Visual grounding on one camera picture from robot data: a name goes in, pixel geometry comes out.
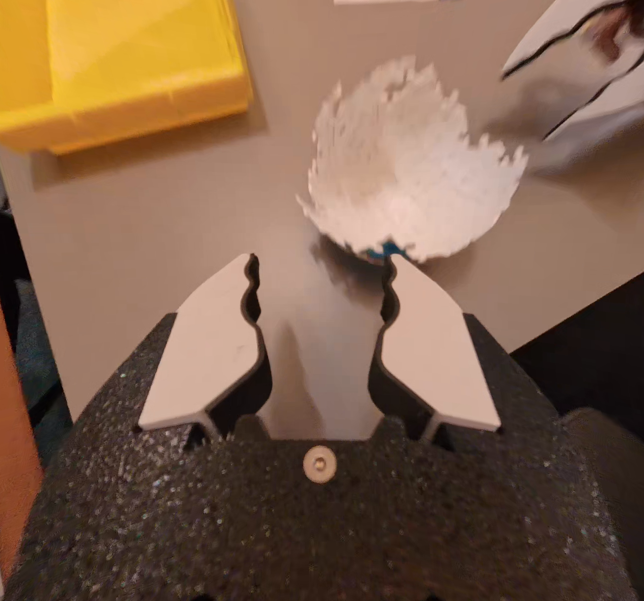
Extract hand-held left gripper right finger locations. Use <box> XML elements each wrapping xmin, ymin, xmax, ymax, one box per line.
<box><xmin>368</xmin><ymin>254</ymin><xmax>503</xmax><ymax>443</ymax></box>

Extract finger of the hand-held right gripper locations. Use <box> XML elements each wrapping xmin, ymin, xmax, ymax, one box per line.
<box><xmin>541</xmin><ymin>69</ymin><xmax>644</xmax><ymax>144</ymax></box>
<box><xmin>499</xmin><ymin>0</ymin><xmax>644</xmax><ymax>82</ymax></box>

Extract yellow plastic bin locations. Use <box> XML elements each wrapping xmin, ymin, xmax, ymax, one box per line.
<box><xmin>0</xmin><ymin>0</ymin><xmax>254</xmax><ymax>155</ymax></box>

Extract grey fabric chair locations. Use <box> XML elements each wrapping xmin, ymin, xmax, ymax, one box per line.
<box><xmin>561</xmin><ymin>407</ymin><xmax>644</xmax><ymax>577</ymax></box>

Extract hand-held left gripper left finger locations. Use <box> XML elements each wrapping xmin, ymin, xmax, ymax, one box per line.
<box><xmin>137</xmin><ymin>253</ymin><xmax>273</xmax><ymax>441</ymax></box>

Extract person's right hand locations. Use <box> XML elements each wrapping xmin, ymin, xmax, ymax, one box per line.
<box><xmin>586</xmin><ymin>0</ymin><xmax>644</xmax><ymax>66</ymax></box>

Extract colourful cartoon puzzle ball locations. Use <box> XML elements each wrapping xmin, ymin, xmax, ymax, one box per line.
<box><xmin>296</xmin><ymin>55</ymin><xmax>530</xmax><ymax>266</ymax></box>

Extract brown wooden cabinet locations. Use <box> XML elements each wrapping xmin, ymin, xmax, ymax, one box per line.
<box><xmin>0</xmin><ymin>304</ymin><xmax>45</xmax><ymax>566</ymax></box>

